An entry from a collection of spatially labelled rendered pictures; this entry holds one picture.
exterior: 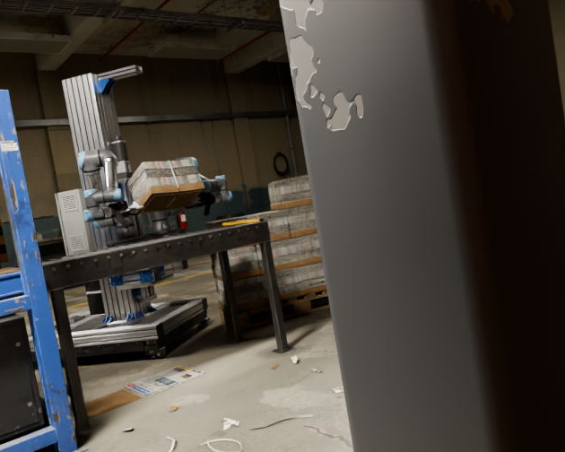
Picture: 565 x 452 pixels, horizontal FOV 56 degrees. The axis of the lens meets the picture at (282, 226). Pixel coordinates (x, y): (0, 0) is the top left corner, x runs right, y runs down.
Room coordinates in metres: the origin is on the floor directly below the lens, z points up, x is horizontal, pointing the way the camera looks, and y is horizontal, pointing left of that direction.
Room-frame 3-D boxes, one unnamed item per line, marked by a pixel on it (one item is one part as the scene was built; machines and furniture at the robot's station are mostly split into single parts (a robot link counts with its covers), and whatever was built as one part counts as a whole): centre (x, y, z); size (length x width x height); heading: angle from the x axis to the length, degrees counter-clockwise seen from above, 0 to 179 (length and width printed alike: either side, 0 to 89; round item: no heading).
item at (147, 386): (3.01, 0.81, 0.01); 0.37 x 0.28 x 0.01; 128
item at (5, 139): (2.24, 1.07, 0.77); 0.09 x 0.09 x 1.55; 38
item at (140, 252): (2.83, 0.62, 0.74); 1.34 x 0.05 x 0.12; 128
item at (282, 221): (4.29, 0.01, 0.42); 1.17 x 0.39 x 0.83; 109
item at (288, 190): (4.34, -0.12, 0.95); 0.38 x 0.29 x 0.23; 18
